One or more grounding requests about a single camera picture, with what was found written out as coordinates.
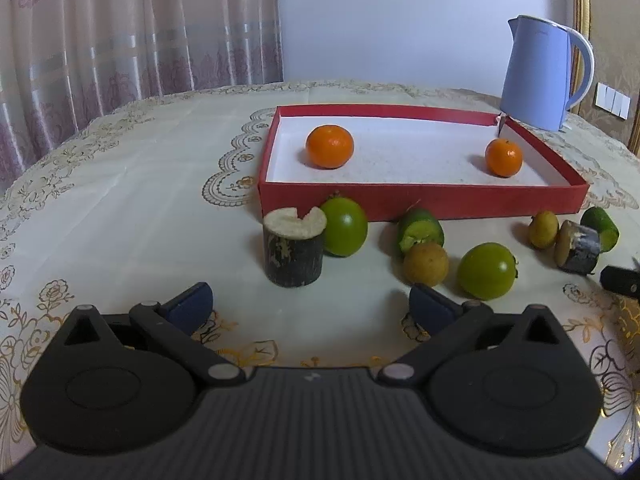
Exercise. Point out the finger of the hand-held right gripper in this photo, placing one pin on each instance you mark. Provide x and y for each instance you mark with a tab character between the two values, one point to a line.
622	282

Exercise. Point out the patterned pink curtain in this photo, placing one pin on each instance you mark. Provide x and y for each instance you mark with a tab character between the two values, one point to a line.
100	35

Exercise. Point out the small orange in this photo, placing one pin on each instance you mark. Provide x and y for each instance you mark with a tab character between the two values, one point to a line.
504	157

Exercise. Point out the small yellow-brown fruit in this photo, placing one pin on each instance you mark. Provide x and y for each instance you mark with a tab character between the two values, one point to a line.
543	229

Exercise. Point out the round brown fruit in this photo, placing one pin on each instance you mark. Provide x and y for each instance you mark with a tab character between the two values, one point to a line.
425	264

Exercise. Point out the blue electric kettle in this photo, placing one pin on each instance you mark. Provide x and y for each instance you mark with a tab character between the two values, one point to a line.
537	72

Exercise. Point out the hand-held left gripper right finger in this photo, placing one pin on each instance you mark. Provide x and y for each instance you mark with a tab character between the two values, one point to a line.
431	308

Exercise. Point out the green tomato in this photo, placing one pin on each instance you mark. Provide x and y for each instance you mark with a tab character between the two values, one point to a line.
487	271
347	227

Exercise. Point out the white embroidered tablecloth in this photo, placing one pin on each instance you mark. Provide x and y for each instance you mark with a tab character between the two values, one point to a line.
125	185

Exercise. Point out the large dark sugarcane piece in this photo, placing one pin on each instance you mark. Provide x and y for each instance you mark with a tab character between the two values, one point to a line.
294	252

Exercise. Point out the small dark sugarcane piece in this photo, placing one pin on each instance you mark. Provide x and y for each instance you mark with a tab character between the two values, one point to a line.
579	248

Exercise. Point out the white wall switch panel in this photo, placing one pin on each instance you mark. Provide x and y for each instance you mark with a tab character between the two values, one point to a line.
612	100

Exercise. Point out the large orange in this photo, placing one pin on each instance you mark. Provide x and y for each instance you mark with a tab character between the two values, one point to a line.
330	146

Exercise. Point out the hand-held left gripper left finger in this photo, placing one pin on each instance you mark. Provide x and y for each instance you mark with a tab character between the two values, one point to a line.
192	306

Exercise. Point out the golden frame trim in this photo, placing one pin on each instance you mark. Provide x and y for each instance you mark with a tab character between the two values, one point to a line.
581	0

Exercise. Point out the red cardboard box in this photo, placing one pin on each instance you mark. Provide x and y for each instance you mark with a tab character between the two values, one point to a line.
400	162

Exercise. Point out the cut green cucumber piece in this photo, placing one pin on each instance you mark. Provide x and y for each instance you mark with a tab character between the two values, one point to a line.
421	230

